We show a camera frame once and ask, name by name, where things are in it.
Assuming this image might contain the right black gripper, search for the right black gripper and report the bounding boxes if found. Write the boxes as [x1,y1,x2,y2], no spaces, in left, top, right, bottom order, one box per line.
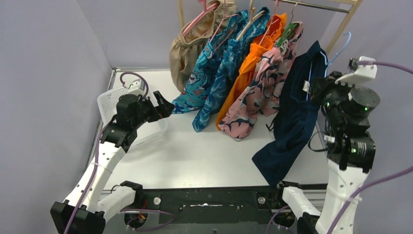
[310,71,359,127]

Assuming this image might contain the white perforated plastic basket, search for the white perforated plastic basket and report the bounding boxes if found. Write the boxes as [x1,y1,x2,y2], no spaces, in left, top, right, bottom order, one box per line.
[97,87,168,147]

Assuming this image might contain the navy blue shorts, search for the navy blue shorts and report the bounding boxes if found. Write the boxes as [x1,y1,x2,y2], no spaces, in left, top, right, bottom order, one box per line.
[252,41,328,187]

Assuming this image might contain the light blue wire hanger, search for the light blue wire hanger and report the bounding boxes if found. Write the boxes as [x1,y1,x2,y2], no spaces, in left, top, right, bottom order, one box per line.
[306,31,352,101]

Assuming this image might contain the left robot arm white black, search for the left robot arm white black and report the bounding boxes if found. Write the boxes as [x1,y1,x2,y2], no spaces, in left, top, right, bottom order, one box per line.
[50,91,174,234]

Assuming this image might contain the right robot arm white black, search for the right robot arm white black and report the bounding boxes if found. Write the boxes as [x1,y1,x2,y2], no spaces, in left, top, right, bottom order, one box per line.
[274,71,380,234]

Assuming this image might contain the light blue shark shorts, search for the light blue shark shorts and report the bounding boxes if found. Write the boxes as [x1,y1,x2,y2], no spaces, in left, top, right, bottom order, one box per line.
[172,10,248,114]

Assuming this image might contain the pink shark print shorts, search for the pink shark print shorts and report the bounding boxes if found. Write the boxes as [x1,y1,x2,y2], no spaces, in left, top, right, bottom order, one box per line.
[216,21,303,141]

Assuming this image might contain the green plastic hanger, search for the green plastic hanger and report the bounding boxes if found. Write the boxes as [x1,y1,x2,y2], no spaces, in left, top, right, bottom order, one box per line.
[274,22,299,47]

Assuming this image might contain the orange shorts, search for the orange shorts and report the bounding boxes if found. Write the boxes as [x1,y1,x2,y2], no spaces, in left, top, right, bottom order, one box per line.
[215,13,287,127]

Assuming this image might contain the beige shorts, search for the beige shorts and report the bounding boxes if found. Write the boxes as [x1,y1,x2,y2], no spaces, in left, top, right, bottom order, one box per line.
[169,0,223,92]

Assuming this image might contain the dark blue whale shorts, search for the dark blue whale shorts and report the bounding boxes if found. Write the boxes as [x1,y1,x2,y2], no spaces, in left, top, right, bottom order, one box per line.
[192,7,270,132]

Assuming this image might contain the wooden hanger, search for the wooden hanger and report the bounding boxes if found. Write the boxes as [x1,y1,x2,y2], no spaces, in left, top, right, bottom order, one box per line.
[236,0,266,41]

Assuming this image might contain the thin pink hanger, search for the thin pink hanger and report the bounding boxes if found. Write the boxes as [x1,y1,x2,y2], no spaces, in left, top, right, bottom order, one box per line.
[209,0,237,45]

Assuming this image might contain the pink plastic hanger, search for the pink plastic hanger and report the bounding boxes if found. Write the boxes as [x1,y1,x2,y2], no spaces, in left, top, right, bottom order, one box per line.
[182,0,220,36]

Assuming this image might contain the wooden clothes rack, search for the wooden clothes rack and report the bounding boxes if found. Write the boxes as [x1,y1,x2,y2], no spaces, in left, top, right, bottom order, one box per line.
[176,0,364,56]

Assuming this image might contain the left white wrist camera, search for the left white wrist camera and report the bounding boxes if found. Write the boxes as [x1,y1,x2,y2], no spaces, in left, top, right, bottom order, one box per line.
[125,78,146,97]

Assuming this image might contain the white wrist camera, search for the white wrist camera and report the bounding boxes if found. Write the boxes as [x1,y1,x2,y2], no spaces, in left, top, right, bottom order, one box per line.
[335,56,377,85]
[125,78,146,97]

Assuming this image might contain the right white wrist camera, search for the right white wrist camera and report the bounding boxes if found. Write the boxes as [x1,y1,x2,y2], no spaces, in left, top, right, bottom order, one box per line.
[335,56,377,85]

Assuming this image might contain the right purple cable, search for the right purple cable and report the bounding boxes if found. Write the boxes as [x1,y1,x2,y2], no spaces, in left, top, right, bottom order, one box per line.
[264,60,413,234]

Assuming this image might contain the purple cable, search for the purple cable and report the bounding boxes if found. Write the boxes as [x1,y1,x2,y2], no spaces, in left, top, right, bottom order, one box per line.
[264,60,413,234]
[63,71,177,234]

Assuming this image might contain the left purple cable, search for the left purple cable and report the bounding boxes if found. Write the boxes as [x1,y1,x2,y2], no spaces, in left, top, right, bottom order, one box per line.
[63,71,177,234]

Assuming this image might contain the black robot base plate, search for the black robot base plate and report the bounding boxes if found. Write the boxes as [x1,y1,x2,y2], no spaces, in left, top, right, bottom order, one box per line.
[128,186,286,224]

